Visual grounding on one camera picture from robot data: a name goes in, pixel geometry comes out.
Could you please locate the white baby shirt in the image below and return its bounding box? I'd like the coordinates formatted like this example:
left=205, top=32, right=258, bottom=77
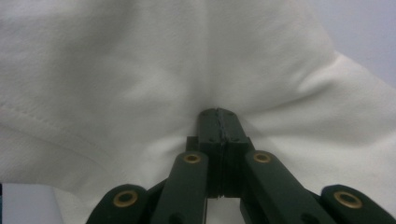
left=0, top=0, right=396, bottom=224

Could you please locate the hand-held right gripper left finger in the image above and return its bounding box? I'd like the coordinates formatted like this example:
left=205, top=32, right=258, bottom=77
left=186, top=107, right=224, bottom=199

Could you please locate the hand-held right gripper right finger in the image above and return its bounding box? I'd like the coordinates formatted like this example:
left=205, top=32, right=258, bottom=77
left=218, top=107, right=254, bottom=199

